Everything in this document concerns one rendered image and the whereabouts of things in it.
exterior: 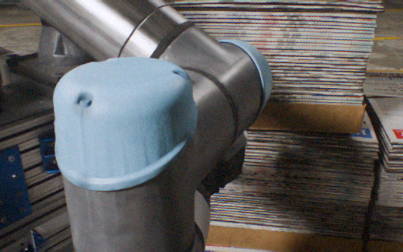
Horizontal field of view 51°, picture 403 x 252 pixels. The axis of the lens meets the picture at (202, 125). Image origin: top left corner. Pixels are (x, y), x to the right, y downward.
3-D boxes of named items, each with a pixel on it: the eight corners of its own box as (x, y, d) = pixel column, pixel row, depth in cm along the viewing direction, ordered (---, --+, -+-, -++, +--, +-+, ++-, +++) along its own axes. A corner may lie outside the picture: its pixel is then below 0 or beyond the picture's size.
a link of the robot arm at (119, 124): (134, 36, 30) (143, 172, 34) (8, 84, 21) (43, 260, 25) (240, 48, 27) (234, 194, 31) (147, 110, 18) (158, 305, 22)
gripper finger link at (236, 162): (255, 150, 50) (215, 183, 43) (255, 162, 51) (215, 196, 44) (221, 140, 52) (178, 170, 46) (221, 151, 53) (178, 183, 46)
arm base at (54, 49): (26, 58, 103) (19, 17, 99) (79, 46, 113) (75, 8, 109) (61, 70, 94) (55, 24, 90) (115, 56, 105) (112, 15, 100)
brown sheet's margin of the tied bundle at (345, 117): (177, 89, 77) (176, 66, 75) (340, 94, 74) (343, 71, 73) (160, 125, 63) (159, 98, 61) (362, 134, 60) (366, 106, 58)
